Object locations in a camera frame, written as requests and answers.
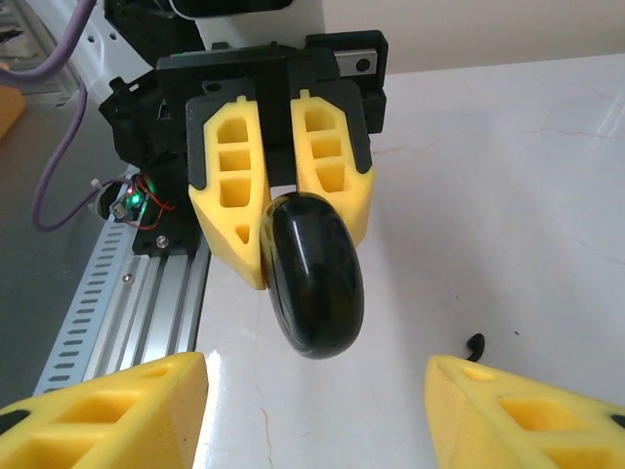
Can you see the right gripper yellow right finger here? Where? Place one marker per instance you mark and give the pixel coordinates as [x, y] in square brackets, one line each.
[488, 439]

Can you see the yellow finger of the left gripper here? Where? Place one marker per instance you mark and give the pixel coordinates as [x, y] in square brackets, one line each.
[351, 190]
[210, 215]

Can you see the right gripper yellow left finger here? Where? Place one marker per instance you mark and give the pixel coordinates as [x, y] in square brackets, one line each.
[97, 439]

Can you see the black round cap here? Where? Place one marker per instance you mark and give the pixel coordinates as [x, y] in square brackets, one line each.
[317, 273]

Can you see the controller board with green LED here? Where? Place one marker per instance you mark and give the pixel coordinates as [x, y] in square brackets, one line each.
[129, 201]

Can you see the grey metal panel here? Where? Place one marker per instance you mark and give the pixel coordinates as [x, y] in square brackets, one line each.
[29, 244]

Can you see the yellow block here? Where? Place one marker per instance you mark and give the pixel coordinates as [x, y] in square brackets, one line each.
[10, 112]

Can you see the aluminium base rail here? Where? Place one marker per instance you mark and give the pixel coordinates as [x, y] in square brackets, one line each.
[161, 303]

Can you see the aluminium slotted rail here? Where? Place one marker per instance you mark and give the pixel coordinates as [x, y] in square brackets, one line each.
[83, 312]

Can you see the aluminium table side rail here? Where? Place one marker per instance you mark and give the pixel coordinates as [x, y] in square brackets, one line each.
[29, 44]

